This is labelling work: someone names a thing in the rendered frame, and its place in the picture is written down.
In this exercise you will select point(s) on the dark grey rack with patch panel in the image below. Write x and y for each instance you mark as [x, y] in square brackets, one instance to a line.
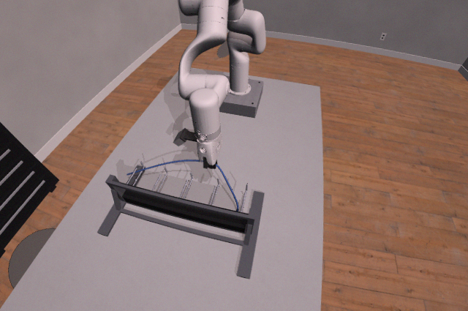
[183, 208]

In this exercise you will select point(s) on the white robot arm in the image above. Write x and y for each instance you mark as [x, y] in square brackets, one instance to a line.
[206, 93]

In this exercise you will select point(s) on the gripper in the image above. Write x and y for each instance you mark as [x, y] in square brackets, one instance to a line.
[208, 151]

